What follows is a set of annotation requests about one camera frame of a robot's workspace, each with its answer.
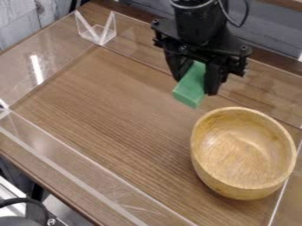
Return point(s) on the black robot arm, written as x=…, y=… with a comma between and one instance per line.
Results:
x=196, y=37

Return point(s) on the clear acrylic barrier walls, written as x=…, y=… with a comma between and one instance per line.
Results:
x=95, y=130

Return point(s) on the clear acrylic corner bracket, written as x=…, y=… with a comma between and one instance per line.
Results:
x=97, y=34

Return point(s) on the black metal bracket with bolt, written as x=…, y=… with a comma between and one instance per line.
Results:
x=53, y=221

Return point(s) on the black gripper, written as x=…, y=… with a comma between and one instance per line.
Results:
x=196, y=36

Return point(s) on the brown wooden bowl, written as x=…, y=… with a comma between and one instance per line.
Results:
x=242, y=152

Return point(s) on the green rectangular block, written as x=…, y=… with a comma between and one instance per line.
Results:
x=188, y=90

